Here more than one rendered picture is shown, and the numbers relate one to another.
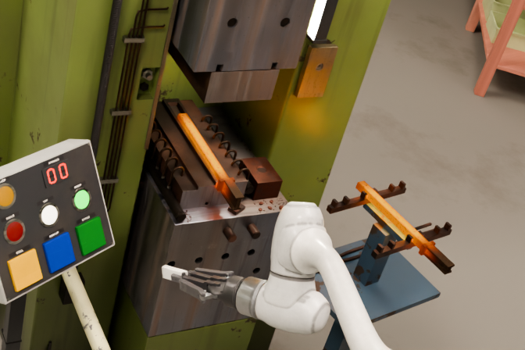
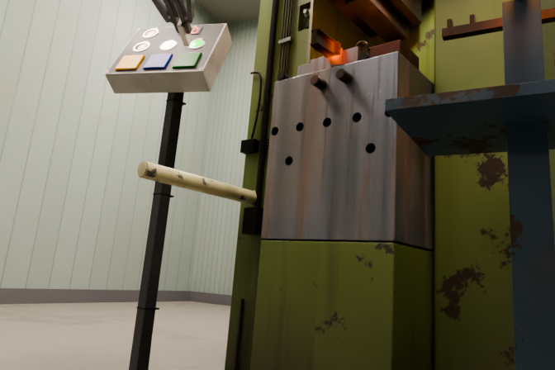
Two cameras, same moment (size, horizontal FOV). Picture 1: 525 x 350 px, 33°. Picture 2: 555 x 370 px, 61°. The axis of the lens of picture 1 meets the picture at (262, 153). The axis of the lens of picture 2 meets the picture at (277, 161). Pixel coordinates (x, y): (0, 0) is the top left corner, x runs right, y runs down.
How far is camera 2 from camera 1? 2.84 m
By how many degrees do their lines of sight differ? 86
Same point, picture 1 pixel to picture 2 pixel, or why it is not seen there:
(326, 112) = not seen: outside the picture
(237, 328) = (366, 258)
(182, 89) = not seen: hidden behind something
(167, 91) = not seen: hidden behind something
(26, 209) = (157, 40)
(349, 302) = not seen: outside the picture
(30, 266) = (133, 59)
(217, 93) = not seen: outside the picture
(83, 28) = not seen: outside the picture
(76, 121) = (262, 57)
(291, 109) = (443, 4)
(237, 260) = (343, 129)
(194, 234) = (291, 92)
